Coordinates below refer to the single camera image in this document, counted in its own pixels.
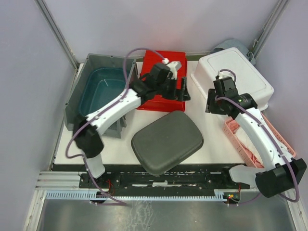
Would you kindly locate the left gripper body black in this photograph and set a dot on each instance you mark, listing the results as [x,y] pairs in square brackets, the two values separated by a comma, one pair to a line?
[170,91]

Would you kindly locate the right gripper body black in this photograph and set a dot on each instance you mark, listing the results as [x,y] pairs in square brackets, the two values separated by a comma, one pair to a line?
[212,105]

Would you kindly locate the red plastic bin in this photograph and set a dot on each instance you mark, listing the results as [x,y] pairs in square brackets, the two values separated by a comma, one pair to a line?
[158,103]

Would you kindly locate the large white plastic tub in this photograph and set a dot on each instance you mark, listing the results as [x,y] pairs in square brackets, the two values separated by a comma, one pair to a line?
[248,78]

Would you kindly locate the dark grey plastic tray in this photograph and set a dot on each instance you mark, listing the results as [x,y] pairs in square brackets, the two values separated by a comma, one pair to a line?
[165,143]

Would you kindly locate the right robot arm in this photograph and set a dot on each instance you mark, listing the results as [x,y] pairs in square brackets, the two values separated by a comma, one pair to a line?
[281,173]

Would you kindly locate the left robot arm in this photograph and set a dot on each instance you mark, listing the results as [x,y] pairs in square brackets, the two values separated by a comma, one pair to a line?
[162,80]

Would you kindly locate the teal transparent container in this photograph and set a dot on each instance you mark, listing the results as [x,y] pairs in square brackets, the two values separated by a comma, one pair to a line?
[103,85]

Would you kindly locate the pink plastic basket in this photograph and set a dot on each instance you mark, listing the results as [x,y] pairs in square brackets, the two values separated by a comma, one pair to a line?
[282,141]

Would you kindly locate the white folded towel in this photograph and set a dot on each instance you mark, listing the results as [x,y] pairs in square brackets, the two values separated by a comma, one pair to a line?
[244,139]

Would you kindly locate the blue denim cloth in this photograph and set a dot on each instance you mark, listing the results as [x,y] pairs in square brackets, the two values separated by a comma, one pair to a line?
[234,43]

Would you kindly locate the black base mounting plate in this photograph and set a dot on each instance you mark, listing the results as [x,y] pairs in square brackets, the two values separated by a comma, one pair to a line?
[192,176]

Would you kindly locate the grey plastic storage bin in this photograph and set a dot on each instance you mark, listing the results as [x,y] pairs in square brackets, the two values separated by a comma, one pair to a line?
[92,62]

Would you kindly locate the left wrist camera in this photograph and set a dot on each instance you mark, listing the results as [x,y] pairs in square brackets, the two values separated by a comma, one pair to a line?
[174,67]

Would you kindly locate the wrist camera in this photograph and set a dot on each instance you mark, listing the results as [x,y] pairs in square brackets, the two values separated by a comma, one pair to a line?
[174,67]
[222,75]

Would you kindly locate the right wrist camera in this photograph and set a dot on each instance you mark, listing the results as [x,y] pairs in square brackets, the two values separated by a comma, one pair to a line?
[222,75]

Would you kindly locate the aluminium frame rail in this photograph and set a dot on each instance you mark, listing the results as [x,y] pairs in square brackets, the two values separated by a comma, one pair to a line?
[49,180]

